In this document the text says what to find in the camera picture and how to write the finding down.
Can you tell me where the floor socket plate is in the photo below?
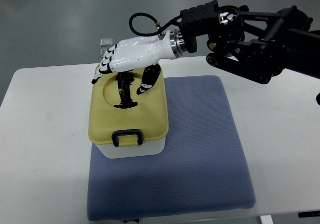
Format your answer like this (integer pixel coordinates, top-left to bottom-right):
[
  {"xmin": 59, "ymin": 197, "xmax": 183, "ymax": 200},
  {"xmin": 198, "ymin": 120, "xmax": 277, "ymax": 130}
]
[
  {"xmin": 100, "ymin": 48, "xmax": 105, "ymax": 57},
  {"xmin": 100, "ymin": 38, "xmax": 113, "ymax": 47}
]

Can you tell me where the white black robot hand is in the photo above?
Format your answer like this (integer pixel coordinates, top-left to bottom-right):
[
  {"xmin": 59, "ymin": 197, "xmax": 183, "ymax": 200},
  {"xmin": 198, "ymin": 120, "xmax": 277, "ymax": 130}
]
[{"xmin": 91, "ymin": 31, "xmax": 178, "ymax": 95}]

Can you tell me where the white storage box base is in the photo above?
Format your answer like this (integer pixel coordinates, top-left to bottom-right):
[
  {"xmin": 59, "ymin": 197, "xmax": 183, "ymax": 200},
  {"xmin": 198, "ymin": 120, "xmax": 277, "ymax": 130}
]
[{"xmin": 96, "ymin": 136, "xmax": 166, "ymax": 159}]

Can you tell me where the lower floor socket plate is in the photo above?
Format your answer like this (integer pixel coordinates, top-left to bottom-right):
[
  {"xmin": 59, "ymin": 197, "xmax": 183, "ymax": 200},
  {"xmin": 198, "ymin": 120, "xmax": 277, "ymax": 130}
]
[{"xmin": 100, "ymin": 48, "xmax": 105, "ymax": 57}]

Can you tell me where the white table leg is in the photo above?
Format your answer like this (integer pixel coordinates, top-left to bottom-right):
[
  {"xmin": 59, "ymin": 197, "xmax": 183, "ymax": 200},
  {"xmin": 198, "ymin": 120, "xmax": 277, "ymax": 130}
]
[{"xmin": 259, "ymin": 215, "xmax": 274, "ymax": 224}]

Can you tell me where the blue textured mat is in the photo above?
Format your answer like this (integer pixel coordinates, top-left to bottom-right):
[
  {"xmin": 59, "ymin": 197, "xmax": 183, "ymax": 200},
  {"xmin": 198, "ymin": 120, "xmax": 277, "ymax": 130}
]
[{"xmin": 87, "ymin": 75, "xmax": 256, "ymax": 221}]

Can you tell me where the upper floor socket plate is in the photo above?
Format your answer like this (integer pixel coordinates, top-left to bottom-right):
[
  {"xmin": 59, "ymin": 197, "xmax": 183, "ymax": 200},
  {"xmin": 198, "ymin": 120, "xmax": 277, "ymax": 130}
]
[{"xmin": 100, "ymin": 38, "xmax": 113, "ymax": 47}]

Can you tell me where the black cable loop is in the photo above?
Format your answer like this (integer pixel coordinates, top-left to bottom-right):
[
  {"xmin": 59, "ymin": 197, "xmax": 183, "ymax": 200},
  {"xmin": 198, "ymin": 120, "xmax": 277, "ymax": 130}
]
[{"xmin": 128, "ymin": 12, "xmax": 183, "ymax": 38}]

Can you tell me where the yellow box lid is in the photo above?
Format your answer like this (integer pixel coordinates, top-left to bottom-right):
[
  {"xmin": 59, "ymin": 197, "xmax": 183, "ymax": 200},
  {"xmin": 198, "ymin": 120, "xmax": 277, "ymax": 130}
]
[{"xmin": 88, "ymin": 64, "xmax": 169, "ymax": 147}]

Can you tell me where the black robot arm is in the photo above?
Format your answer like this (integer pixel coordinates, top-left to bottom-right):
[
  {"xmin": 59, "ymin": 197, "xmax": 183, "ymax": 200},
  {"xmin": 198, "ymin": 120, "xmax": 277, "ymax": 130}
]
[{"xmin": 170, "ymin": 0, "xmax": 320, "ymax": 84}]

